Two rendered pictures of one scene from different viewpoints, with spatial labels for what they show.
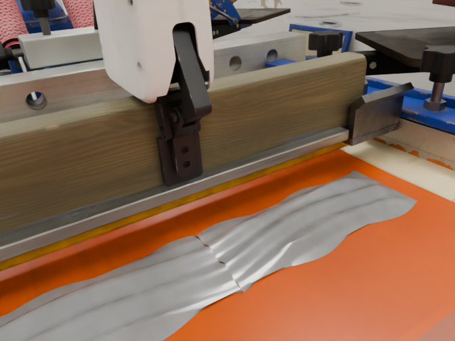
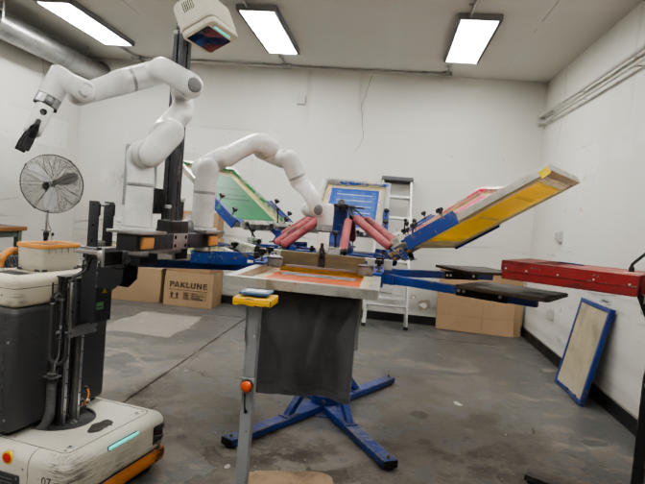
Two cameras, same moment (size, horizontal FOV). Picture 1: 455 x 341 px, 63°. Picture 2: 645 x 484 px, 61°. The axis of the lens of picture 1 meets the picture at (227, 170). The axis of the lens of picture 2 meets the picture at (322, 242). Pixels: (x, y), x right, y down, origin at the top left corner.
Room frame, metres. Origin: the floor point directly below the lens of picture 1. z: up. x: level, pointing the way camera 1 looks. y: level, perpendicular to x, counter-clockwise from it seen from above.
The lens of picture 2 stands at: (-1.82, -1.50, 1.25)
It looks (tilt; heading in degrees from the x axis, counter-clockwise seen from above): 3 degrees down; 37
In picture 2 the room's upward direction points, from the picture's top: 5 degrees clockwise
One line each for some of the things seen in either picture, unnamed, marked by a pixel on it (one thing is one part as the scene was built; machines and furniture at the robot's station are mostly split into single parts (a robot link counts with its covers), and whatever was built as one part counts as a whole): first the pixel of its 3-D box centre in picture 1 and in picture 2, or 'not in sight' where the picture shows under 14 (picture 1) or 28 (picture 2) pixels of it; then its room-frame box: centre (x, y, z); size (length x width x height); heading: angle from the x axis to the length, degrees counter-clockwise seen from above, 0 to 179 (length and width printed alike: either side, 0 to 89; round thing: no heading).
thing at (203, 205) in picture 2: not in sight; (200, 211); (-0.25, 0.34, 1.21); 0.16 x 0.13 x 0.15; 108
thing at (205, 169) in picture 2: not in sight; (204, 175); (-0.24, 0.33, 1.37); 0.13 x 0.10 x 0.16; 61
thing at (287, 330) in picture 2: not in sight; (298, 344); (-0.17, -0.20, 0.74); 0.45 x 0.03 x 0.43; 120
